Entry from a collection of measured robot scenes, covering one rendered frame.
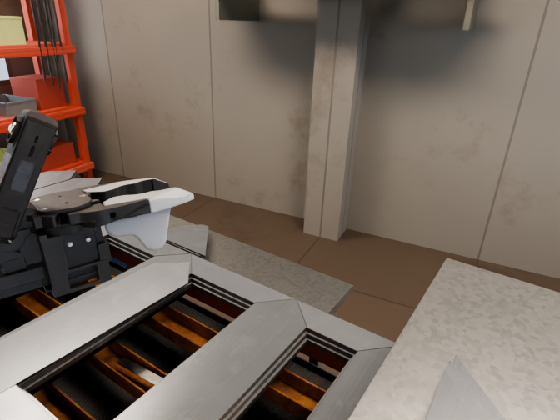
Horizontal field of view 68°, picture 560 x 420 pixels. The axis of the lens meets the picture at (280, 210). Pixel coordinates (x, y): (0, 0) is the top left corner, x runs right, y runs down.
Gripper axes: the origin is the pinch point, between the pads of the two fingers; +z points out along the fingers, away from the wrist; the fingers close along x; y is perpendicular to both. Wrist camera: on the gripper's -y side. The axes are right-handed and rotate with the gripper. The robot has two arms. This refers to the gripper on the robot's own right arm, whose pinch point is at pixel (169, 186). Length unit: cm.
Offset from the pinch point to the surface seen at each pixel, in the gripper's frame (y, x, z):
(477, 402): 42, 19, 40
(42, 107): 10, -391, 52
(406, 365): 42, 6, 39
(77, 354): 55, -61, -6
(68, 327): 51, -70, -5
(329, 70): -10, -175, 199
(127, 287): 50, -78, 14
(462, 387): 41, 16, 40
